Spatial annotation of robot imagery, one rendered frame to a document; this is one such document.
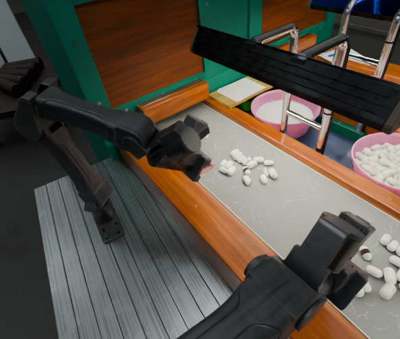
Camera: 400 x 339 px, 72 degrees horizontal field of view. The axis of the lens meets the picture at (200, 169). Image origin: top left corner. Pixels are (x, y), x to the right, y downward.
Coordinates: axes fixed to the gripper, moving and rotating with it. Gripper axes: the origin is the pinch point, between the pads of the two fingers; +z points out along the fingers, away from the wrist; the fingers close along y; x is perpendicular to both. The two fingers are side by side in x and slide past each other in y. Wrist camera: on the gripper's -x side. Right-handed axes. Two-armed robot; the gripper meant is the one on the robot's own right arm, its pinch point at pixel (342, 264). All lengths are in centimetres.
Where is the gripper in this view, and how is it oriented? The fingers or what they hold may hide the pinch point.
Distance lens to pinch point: 60.2
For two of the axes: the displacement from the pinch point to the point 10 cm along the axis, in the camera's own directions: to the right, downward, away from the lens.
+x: -4.4, 8.5, 2.8
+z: 6.8, 1.2, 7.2
